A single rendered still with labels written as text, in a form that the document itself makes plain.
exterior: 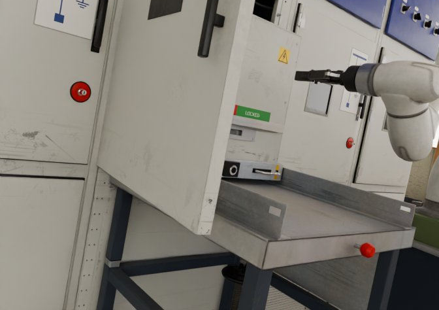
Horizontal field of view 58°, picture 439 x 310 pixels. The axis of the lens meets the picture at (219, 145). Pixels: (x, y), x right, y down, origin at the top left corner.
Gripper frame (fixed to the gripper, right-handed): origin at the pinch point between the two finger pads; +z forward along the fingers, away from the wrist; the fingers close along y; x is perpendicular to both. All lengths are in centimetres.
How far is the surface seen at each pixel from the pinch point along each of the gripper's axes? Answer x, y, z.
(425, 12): 64, 130, 30
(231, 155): -29.7, -12.4, 13.3
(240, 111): -14.8, -12.2, 13.3
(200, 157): -26, -56, -26
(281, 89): -4.3, 5.4, 13.5
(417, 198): -107, 786, 278
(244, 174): -35.5, -5.9, 12.1
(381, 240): -41, -2, -36
